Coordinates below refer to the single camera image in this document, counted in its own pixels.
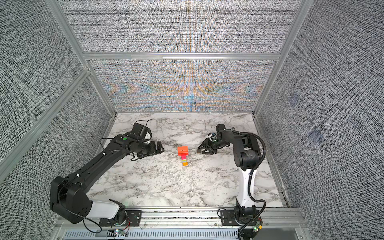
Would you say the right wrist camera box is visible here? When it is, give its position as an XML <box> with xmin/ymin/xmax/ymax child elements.
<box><xmin>216</xmin><ymin>124</ymin><xmax>227</xmax><ymax>133</ymax></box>

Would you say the aluminium left wall bar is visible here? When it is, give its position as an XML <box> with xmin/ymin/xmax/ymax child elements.
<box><xmin>1</xmin><ymin>69</ymin><xmax>90</xmax><ymax>182</ymax></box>

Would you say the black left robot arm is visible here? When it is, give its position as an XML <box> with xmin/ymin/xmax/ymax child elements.
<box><xmin>50</xmin><ymin>134</ymin><xmax>165</xmax><ymax>225</ymax></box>

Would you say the orange-red rectangular wood block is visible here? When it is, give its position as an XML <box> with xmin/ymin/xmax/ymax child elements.
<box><xmin>177</xmin><ymin>146</ymin><xmax>189</xmax><ymax>156</ymax></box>

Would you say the aluminium corner post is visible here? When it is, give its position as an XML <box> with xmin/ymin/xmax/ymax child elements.
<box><xmin>253</xmin><ymin>0</ymin><xmax>314</xmax><ymax>117</ymax></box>
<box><xmin>45</xmin><ymin>1</ymin><xmax>117</xmax><ymax>116</ymax></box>

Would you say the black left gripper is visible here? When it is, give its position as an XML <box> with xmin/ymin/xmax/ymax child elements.
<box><xmin>137</xmin><ymin>140</ymin><xmax>166</xmax><ymax>159</ymax></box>

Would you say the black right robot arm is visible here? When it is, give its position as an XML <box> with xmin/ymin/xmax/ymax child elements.
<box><xmin>197</xmin><ymin>125</ymin><xmax>267</xmax><ymax>225</ymax></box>

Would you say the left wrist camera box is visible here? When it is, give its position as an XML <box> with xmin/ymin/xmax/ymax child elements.
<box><xmin>131</xmin><ymin>122</ymin><xmax>153</xmax><ymax>142</ymax></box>

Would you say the aluminium corner post left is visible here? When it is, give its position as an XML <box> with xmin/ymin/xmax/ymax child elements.
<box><xmin>45</xmin><ymin>1</ymin><xmax>117</xmax><ymax>116</ymax></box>

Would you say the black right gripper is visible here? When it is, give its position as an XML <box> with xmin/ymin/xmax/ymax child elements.
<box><xmin>198</xmin><ymin>138</ymin><xmax>229</xmax><ymax>155</ymax></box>

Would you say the aluminium corner post right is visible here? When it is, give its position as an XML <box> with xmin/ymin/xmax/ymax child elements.
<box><xmin>253</xmin><ymin>0</ymin><xmax>314</xmax><ymax>117</ymax></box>

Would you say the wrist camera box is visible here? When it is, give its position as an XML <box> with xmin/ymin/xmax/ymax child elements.
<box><xmin>216</xmin><ymin>124</ymin><xmax>227</xmax><ymax>133</ymax></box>
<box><xmin>131</xmin><ymin>122</ymin><xmax>153</xmax><ymax>142</ymax></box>

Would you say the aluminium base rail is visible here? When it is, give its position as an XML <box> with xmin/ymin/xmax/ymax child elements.
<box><xmin>50</xmin><ymin>207</ymin><xmax>311</xmax><ymax>240</ymax></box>

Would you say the aluminium horizontal back bar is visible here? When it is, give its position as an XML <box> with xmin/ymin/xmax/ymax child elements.
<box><xmin>83</xmin><ymin>52</ymin><xmax>281</xmax><ymax>61</ymax></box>

